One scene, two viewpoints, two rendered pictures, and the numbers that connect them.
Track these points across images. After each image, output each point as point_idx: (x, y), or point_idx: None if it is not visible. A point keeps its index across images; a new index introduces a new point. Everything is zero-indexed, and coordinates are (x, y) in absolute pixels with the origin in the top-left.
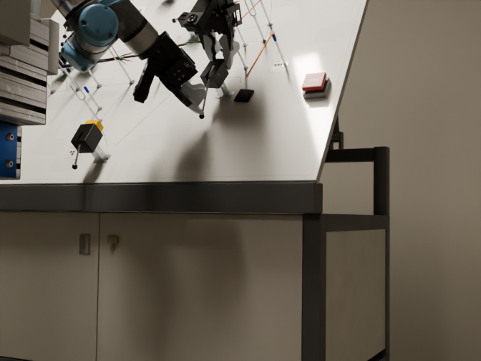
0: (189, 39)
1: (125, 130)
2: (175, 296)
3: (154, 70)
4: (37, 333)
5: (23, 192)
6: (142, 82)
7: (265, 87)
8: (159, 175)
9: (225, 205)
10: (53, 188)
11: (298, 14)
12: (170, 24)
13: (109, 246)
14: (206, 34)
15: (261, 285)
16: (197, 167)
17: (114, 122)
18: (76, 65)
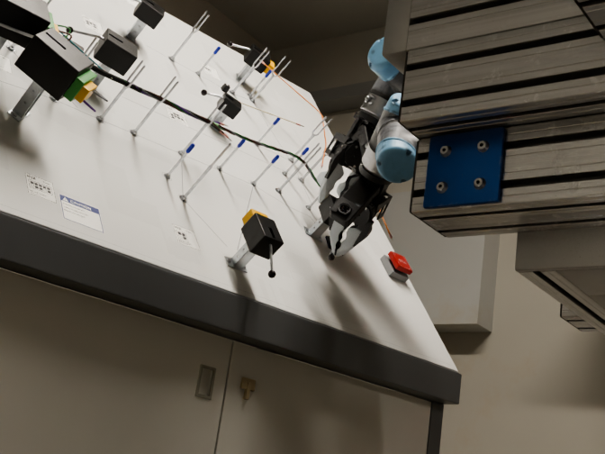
0: (212, 126)
1: (231, 231)
2: None
3: (373, 198)
4: None
5: (150, 276)
6: (363, 206)
7: None
8: (325, 318)
9: (394, 376)
10: (201, 287)
11: (310, 164)
12: (164, 83)
13: (239, 393)
14: (342, 165)
15: None
16: (355, 321)
17: (207, 212)
18: (403, 174)
